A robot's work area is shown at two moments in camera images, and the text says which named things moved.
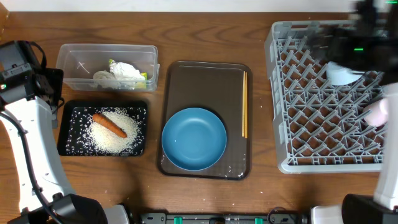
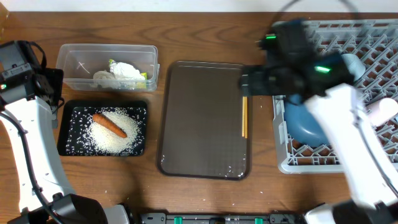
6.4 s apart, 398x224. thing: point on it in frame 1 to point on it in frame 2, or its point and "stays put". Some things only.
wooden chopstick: [243, 106] stays put
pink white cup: [379, 115] stays put
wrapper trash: [122, 71] stays put
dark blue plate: [194, 139] to [303, 124]
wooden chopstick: [246, 105] stays put
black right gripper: [338, 38] to [249, 82]
